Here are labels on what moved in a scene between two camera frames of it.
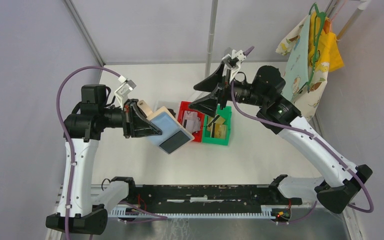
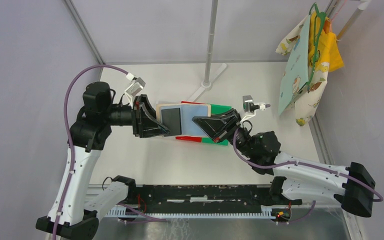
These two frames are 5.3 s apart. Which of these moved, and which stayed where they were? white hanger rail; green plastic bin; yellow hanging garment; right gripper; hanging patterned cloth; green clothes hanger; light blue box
Moved: light blue box; right gripper
Stayed: green clothes hanger; hanging patterned cloth; white hanger rail; yellow hanging garment; green plastic bin
